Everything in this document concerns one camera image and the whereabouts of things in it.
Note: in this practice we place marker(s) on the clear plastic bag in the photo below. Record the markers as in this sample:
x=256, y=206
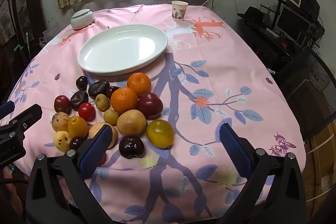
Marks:
x=50, y=35

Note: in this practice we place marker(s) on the orange-yellow tomato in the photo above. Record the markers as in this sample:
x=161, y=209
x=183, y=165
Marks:
x=78, y=127

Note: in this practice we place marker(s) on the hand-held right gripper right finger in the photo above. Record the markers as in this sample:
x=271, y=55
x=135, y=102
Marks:
x=235, y=150

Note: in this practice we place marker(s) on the computer monitor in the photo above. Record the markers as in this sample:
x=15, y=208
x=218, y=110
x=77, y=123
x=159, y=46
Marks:
x=292, y=22

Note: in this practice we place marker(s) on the black hat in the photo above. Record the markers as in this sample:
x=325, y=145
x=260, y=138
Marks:
x=253, y=15

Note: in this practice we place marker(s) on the white lidded jar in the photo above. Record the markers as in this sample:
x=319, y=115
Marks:
x=82, y=19

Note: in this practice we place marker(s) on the small dark cherry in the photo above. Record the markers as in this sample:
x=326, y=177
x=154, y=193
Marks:
x=75, y=143

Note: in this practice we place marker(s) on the black speaker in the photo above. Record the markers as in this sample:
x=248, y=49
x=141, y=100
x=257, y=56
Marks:
x=309, y=3

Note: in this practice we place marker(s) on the black desk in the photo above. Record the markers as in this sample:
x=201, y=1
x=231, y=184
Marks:
x=265, y=43

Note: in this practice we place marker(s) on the standing fan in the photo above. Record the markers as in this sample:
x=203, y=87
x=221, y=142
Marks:
x=6, y=27

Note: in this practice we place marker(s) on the dark purple plum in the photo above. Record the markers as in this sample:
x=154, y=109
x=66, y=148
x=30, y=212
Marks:
x=131, y=146

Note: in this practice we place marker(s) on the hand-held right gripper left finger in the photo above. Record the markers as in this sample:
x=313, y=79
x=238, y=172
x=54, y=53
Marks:
x=95, y=150

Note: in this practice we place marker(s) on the dark water chestnut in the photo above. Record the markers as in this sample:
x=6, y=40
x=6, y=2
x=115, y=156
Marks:
x=98, y=89
x=79, y=100

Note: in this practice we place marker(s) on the tan pear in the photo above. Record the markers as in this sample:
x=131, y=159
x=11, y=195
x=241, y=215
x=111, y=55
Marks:
x=113, y=138
x=131, y=123

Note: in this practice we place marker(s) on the cardboard box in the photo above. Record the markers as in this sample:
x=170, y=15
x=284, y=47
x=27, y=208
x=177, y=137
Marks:
x=323, y=171

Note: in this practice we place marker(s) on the red cherry tomato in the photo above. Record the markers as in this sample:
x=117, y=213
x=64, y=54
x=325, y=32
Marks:
x=86, y=111
x=102, y=159

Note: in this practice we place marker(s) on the printed paper cup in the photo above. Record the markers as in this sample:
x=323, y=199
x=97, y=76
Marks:
x=179, y=11

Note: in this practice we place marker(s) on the white oval plate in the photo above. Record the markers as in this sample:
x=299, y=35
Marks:
x=123, y=48

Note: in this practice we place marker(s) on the large dark red plum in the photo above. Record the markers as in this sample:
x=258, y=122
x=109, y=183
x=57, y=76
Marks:
x=149, y=106

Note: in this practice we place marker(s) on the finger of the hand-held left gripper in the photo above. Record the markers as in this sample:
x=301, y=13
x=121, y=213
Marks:
x=26, y=117
x=6, y=109

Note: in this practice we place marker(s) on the striped pepino melon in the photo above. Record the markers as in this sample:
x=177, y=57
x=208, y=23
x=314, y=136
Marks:
x=59, y=121

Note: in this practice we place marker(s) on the pale yellow pepino melon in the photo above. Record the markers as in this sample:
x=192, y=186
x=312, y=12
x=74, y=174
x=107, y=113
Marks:
x=62, y=141

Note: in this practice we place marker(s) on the pink printed tablecloth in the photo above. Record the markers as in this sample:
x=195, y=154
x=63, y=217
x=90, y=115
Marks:
x=236, y=61

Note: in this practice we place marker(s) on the small dark red plum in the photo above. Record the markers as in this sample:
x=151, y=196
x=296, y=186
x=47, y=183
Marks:
x=113, y=90

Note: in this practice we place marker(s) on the yellow-green tomato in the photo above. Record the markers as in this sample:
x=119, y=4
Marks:
x=160, y=133

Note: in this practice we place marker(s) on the orange mandarin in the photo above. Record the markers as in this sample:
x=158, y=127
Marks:
x=139, y=83
x=124, y=100

